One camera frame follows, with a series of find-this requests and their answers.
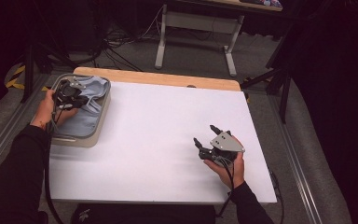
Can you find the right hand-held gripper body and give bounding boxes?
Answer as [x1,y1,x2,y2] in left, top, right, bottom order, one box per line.
[199,131,246,169]

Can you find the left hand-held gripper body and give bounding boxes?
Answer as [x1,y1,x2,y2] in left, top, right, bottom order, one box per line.
[53,77,90,111]

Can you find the light blue tank top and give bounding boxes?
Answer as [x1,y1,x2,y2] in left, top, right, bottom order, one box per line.
[57,76,111,138]

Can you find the beige plastic basket grey rim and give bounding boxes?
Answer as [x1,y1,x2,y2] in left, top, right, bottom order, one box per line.
[30,73,112,148]

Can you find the person's right hand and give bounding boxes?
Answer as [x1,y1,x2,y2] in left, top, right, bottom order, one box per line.
[203,135,247,190]

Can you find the person's left hand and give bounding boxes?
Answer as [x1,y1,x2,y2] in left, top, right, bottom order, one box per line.
[30,89,79,132]

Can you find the white table cover sheet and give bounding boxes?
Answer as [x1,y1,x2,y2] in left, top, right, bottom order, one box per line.
[48,81,278,205]

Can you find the yellow black hazard tape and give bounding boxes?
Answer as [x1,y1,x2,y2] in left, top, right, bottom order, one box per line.
[5,63,51,93]

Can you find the black metal stand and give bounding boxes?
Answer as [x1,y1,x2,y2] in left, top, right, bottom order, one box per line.
[241,66,293,124]

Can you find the colourful item on desk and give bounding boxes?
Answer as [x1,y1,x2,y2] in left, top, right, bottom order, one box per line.
[239,0,283,9]

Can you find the dark curtain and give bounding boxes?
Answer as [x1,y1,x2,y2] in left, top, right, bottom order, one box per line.
[273,0,358,224]

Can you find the right hand-held gripper black cable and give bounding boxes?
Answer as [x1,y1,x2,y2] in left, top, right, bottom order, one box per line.
[216,157,237,218]

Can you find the hand-held gripper black cable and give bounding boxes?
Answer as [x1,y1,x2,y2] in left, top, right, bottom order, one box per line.
[216,157,237,218]
[43,89,67,224]

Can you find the tangle of floor cables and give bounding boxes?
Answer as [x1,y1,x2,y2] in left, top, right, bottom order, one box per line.
[83,6,166,73]

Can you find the black cable beside table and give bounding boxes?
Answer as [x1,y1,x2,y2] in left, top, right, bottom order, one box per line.
[268,169,285,224]

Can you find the left hand-held gripper black cable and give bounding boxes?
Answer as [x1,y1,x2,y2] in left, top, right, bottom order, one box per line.
[43,89,67,224]

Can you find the white desk frame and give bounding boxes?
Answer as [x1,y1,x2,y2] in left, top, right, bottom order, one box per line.
[154,0,283,78]

